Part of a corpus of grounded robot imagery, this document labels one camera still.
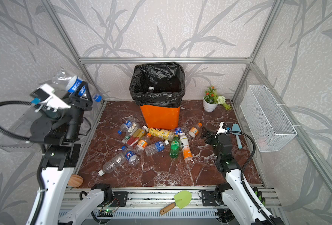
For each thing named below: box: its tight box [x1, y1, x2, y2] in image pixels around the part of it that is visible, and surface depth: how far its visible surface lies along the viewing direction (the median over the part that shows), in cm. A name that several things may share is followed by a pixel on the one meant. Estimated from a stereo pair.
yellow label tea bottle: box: [142, 125, 176, 142], surface depth 95 cm
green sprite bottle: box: [169, 134, 181, 159], surface depth 92 cm
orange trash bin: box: [139, 104, 181, 129], surface depth 101 cm
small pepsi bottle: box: [174, 127, 182, 136], surface depth 99 cm
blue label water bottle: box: [144, 140, 169, 157], surface depth 90 cm
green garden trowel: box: [159, 190, 192, 216], surface depth 75 cm
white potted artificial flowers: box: [203, 85, 233, 113], surface depth 107 cm
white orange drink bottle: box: [179, 132, 194, 162], surface depth 90 cm
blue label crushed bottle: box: [52, 68, 103, 103], surface depth 49 cm
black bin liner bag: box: [129, 62, 186, 108], surface depth 87 cm
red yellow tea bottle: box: [126, 125, 148, 147], surface depth 96 cm
